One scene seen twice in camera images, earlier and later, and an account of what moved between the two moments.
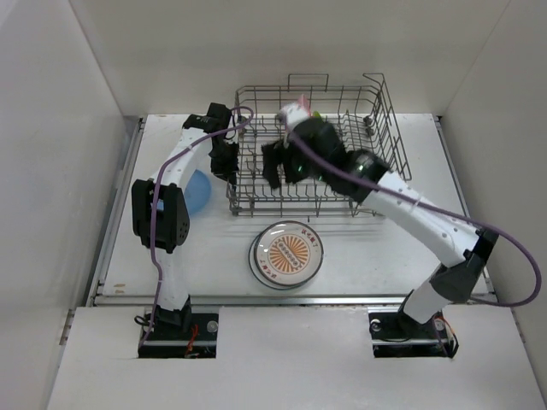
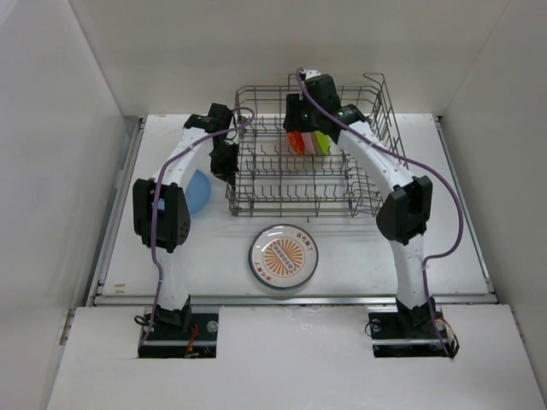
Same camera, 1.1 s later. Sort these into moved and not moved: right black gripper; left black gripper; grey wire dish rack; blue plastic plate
Moved: right black gripper
Not moved: blue plastic plate; left black gripper; grey wire dish rack
